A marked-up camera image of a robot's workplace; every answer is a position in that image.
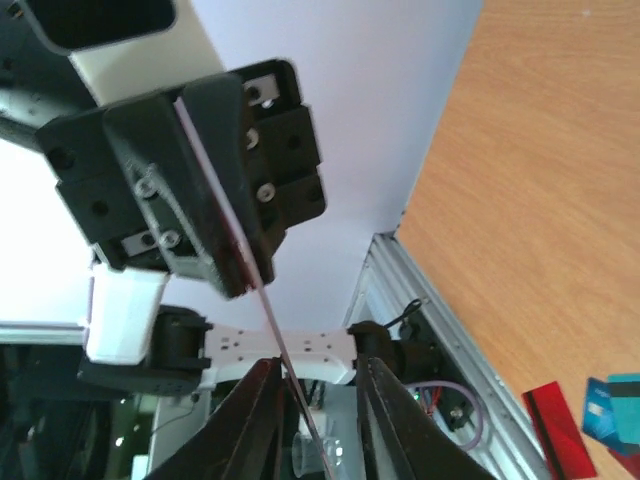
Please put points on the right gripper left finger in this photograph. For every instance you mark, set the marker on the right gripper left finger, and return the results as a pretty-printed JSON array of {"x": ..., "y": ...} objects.
[{"x": 236, "y": 441}]

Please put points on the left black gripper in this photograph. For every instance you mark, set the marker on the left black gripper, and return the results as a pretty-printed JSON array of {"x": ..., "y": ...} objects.
[{"x": 129, "y": 177}]

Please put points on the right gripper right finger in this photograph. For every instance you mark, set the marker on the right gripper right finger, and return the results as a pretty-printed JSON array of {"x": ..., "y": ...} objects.
[{"x": 398, "y": 439}]

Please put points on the red card bottom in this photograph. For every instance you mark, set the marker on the red card bottom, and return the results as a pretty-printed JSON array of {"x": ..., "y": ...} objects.
[{"x": 242, "y": 246}]

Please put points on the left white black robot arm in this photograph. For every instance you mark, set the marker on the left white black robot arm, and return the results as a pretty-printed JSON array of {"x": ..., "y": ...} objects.
[{"x": 135, "y": 342}]

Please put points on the red card with chip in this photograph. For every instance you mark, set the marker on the red card with chip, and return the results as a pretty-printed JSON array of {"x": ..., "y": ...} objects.
[{"x": 556, "y": 430}]

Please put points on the blue card with chip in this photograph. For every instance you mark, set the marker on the blue card with chip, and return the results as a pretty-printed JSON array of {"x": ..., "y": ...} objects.
[{"x": 598, "y": 417}]

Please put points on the teal card left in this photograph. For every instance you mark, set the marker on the teal card left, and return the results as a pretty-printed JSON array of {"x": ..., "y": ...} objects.
[{"x": 624, "y": 392}]

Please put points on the red card behind teal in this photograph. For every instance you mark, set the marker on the red card behind teal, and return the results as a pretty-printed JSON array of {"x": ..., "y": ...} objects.
[{"x": 628, "y": 457}]

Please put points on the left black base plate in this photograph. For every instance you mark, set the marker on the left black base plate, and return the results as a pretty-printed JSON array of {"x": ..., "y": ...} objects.
[{"x": 450, "y": 400}]

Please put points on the aluminium rail frame front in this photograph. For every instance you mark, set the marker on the aluminium rail frame front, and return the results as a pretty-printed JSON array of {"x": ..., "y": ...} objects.
[{"x": 389, "y": 280}]

